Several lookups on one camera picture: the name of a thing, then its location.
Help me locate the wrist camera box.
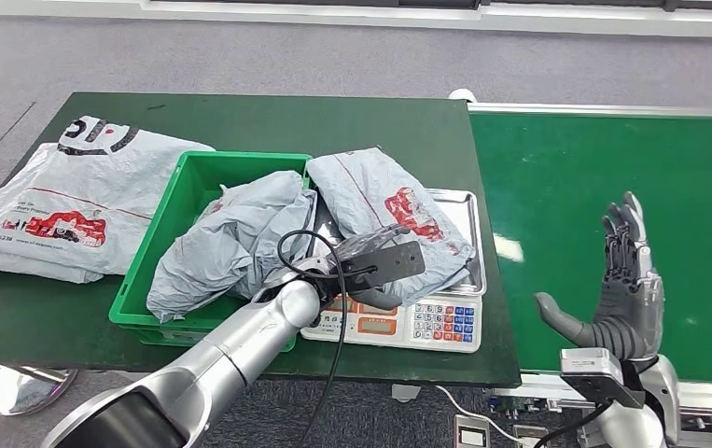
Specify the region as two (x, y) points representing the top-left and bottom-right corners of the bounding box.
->
(337, 239), (426, 292)
(559, 347), (646, 411)

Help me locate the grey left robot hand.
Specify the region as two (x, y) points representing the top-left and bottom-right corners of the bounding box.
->
(330, 223), (412, 312)

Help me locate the grey parcel with red print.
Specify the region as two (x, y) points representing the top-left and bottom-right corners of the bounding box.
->
(146, 170), (320, 324)

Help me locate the green plastic bin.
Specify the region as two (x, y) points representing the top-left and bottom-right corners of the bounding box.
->
(108, 150), (314, 349)

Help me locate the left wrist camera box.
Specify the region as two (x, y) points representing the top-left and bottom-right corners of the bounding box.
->
(337, 239), (426, 292)

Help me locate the white bracket under table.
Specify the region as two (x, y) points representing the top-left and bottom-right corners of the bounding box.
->
(391, 383), (423, 405)

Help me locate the green conveyor belt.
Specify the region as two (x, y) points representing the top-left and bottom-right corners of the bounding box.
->
(468, 113), (712, 385)

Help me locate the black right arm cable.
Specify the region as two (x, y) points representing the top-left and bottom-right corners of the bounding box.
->
(531, 401), (613, 448)

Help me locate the white floor cable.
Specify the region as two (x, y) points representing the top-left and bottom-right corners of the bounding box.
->
(434, 384), (545, 446)

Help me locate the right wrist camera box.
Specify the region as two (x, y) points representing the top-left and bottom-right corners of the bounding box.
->
(559, 347), (646, 411)

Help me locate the large white printed mail bag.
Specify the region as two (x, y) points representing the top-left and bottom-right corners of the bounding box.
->
(0, 115), (216, 286)

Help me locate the white scale with steel tray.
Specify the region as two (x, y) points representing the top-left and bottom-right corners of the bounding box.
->
(300, 188), (488, 355)

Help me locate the chrome table base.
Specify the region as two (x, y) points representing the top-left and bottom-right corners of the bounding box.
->
(0, 364), (78, 417)

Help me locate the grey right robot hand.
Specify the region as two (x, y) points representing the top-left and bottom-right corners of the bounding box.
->
(533, 191), (666, 363)

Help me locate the grey floor socket box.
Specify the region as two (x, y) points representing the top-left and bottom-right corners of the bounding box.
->
(452, 415), (492, 448)
(511, 425), (549, 448)

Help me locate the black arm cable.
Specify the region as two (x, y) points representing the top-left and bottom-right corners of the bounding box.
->
(276, 230), (382, 448)
(531, 401), (613, 448)

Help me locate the aluminium conveyor frame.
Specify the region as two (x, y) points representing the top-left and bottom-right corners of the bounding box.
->
(468, 102), (712, 448)

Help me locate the grey parcel with thin stripe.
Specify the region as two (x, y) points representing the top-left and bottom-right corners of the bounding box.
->
(304, 146), (477, 307)

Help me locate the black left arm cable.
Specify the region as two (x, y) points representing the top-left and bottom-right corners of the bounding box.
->
(276, 230), (382, 448)

